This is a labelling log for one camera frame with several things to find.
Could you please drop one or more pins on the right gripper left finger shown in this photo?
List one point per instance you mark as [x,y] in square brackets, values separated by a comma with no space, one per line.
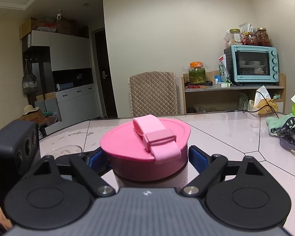
[77,178]

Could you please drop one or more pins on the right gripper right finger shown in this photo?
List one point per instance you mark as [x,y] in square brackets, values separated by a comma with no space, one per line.
[239,194]

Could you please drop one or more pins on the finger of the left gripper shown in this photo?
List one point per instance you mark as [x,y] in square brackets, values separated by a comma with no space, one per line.
[81,155]
[102,171]

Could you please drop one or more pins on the pink bottle lid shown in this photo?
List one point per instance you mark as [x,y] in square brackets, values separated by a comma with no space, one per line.
[147,148]

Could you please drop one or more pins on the person's left hand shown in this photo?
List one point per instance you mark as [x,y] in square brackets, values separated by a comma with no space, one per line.
[4,222]

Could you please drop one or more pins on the straw hat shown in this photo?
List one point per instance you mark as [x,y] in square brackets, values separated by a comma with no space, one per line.
[29,109]

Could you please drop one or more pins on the dark doorway door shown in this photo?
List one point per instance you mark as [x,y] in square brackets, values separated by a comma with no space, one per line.
[103,73]

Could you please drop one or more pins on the white grey cabinet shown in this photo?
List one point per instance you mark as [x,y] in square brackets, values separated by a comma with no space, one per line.
[62,65]

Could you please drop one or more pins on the hanging grey bag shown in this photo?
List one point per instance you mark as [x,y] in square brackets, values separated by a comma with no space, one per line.
[29,81]

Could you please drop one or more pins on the black phone stand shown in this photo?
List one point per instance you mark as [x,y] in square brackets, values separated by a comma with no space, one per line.
[286,134]

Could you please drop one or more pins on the mint green cloth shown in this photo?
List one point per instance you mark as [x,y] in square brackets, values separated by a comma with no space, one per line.
[274,124]

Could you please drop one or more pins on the quilted beige chair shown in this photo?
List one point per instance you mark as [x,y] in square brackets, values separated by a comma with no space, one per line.
[153,93]

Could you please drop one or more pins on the yellow tissue box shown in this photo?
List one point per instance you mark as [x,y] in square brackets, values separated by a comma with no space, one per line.
[262,104]

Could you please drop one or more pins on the wooden shelf rack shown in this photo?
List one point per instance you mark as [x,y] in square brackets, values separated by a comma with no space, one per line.
[216,98]

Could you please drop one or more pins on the green pickle jar orange lid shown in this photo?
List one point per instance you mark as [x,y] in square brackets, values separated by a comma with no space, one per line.
[197,73]

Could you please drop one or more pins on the teal toaster oven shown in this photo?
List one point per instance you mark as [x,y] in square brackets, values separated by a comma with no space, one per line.
[248,64]

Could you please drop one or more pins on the red chili jar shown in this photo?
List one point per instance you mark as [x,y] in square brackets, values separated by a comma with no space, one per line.
[250,38]
[263,37]

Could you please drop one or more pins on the pale contents glass jar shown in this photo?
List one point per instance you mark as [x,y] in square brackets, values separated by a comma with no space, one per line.
[235,37]

